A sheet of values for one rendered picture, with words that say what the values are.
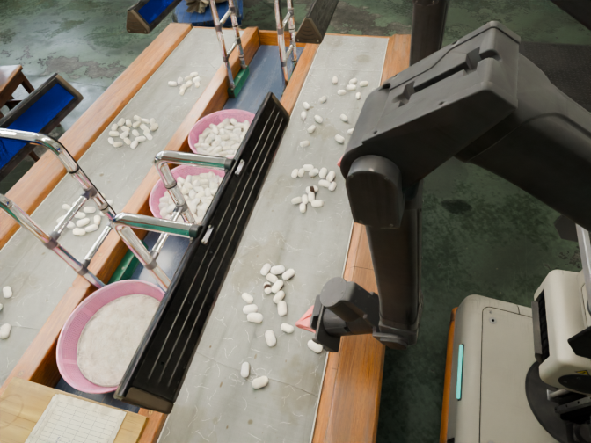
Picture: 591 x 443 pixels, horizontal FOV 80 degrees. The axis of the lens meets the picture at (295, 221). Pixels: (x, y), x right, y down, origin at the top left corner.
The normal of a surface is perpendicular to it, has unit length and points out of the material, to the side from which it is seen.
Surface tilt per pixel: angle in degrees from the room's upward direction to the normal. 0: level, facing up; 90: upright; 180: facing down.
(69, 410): 0
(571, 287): 8
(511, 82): 27
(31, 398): 0
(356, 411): 0
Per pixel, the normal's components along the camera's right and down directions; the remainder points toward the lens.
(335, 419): -0.07, -0.60
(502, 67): 0.36, -0.38
